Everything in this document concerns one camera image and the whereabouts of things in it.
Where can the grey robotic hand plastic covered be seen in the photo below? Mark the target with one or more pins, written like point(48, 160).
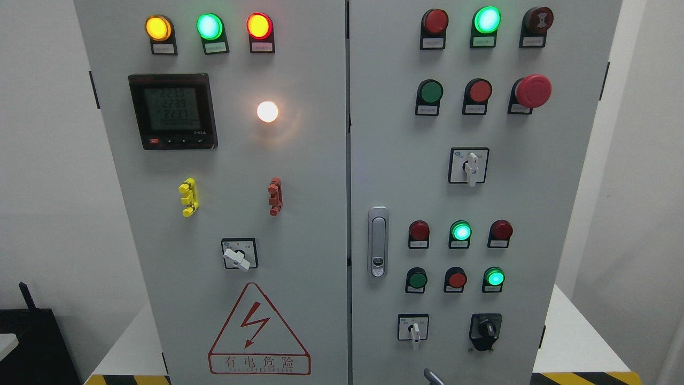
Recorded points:
point(432, 377)

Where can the silver door handle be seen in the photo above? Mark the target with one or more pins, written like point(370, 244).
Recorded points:
point(377, 223)

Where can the red push button lower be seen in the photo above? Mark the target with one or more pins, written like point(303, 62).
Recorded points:
point(455, 280)

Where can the red push button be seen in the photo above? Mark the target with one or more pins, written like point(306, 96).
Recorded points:
point(455, 280)
point(476, 95)

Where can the green lit button lower right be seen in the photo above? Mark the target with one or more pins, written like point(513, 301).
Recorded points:
point(492, 280)

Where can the red indicator light middle left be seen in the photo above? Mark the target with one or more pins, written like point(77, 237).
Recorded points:
point(418, 235)

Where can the green indicator light middle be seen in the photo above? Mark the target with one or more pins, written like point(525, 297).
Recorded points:
point(460, 235)

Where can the green indicator light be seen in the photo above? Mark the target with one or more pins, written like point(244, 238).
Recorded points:
point(485, 24)
point(460, 235)
point(211, 31)

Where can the red indicator light middle right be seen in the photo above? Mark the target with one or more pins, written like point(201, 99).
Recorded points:
point(500, 234)

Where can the red high voltage warning sticker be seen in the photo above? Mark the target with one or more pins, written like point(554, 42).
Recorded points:
point(256, 340)

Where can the grey electrical cabinet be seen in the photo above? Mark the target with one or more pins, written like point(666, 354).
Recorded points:
point(345, 76)

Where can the red terminal connector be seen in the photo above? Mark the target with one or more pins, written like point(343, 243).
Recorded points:
point(275, 196)

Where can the green push button upper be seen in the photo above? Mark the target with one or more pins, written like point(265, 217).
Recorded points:
point(429, 94)

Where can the red push button upper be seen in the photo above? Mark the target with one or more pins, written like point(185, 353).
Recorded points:
point(476, 95)

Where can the red emergency stop button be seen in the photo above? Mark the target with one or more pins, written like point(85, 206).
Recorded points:
point(528, 93)

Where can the yellow terminal connector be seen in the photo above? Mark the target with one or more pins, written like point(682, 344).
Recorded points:
point(189, 197)

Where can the white indicator light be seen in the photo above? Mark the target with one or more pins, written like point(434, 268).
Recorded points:
point(267, 111)

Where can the red indicator light top right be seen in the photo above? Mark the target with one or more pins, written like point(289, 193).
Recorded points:
point(434, 24)

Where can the green indicator light top right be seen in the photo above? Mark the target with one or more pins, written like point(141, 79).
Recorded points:
point(485, 24)

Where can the black digital power meter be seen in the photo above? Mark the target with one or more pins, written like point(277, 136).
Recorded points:
point(174, 111)

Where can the black red buzzer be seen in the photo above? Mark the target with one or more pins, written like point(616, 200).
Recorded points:
point(534, 27)

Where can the black box with antenna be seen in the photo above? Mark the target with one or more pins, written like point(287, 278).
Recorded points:
point(41, 356)

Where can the red lit indicator light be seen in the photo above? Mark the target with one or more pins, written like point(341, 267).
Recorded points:
point(260, 30)

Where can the green indicator light top left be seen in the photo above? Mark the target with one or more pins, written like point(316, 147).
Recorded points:
point(211, 31)

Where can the yellow indicator light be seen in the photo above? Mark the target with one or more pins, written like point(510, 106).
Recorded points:
point(160, 31)

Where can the white selector switch lower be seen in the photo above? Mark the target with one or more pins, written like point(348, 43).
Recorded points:
point(413, 327)

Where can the white selector switch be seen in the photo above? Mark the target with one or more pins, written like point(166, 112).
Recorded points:
point(413, 327)
point(468, 165)

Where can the black rotary switch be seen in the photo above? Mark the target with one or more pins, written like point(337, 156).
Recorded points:
point(484, 330)

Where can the white selector switch upper right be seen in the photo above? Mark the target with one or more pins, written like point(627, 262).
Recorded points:
point(468, 165)

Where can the white selector switch left door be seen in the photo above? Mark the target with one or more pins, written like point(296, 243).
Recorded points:
point(240, 253)

